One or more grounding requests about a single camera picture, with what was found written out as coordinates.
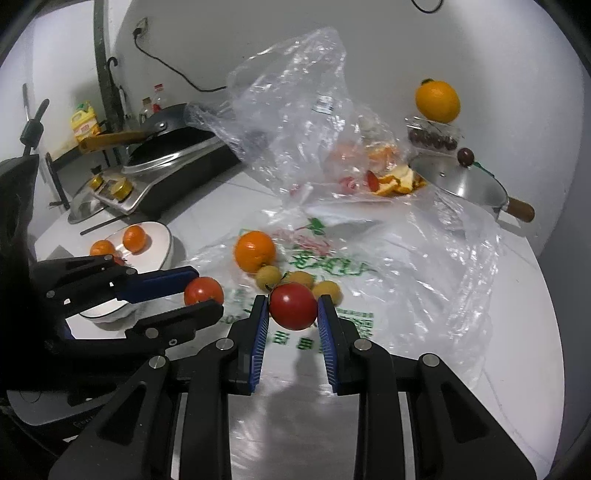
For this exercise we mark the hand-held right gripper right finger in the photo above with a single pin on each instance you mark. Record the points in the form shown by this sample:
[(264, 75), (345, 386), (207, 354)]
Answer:
[(328, 346)]

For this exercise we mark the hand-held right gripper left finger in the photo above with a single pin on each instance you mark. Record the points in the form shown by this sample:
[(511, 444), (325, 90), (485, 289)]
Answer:
[(258, 346)]

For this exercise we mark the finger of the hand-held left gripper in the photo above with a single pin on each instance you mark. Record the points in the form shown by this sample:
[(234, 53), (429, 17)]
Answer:
[(157, 282), (184, 321)]

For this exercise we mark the white plate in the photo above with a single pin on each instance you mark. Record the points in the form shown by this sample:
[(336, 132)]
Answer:
[(154, 249)]

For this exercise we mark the tangerine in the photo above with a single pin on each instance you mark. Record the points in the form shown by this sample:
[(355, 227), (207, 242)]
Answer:
[(255, 250), (102, 248), (135, 238)]

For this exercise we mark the printed plastic bag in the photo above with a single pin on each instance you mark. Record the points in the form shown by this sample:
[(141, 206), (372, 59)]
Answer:
[(415, 277)]

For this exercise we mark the clear box of dark fruits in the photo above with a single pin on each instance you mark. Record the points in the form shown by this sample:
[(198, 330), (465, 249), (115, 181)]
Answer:
[(431, 137)]

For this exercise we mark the small yellow fruit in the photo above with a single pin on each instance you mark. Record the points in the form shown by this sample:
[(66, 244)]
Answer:
[(268, 277), (300, 278), (327, 290)]

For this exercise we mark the black chopstick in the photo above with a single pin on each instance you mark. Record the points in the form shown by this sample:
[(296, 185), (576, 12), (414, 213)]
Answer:
[(104, 224)]

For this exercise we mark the steel pot lid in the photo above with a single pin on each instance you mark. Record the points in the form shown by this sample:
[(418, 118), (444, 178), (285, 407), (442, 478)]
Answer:
[(85, 207)]

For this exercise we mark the gold lid jar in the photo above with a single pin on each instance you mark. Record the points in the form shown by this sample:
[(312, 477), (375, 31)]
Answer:
[(97, 181), (122, 188)]

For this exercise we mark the steel gas stove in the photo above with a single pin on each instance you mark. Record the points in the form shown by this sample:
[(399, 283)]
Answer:
[(184, 184)]

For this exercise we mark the black shelf rack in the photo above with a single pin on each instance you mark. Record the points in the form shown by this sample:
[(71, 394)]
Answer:
[(57, 180)]

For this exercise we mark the black wok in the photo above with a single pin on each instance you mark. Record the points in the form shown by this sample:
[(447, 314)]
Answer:
[(171, 124)]

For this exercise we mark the yellow oil bottle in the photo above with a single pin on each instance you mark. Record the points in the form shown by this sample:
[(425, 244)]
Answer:
[(85, 122)]

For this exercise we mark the small red tomato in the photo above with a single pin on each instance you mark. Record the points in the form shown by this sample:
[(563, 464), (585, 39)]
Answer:
[(372, 180)]

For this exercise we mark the orange peel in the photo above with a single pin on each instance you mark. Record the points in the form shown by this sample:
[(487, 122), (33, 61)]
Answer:
[(397, 181)]

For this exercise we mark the red cap bottle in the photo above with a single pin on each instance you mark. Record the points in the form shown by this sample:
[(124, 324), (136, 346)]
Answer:
[(159, 98)]

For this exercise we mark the black umbrella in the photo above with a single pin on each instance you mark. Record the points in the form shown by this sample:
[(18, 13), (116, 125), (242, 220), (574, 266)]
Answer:
[(112, 78)]

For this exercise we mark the clear plastic bag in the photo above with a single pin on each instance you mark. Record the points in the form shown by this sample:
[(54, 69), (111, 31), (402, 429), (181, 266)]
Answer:
[(286, 115)]

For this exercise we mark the large orange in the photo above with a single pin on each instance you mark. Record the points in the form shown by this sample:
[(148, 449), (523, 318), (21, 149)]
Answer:
[(437, 100)]

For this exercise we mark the grey wall pipe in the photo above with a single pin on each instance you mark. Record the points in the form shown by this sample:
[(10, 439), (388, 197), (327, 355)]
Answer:
[(100, 46)]

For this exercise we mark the white wall socket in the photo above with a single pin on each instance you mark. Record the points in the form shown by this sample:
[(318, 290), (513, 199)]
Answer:
[(142, 26)]

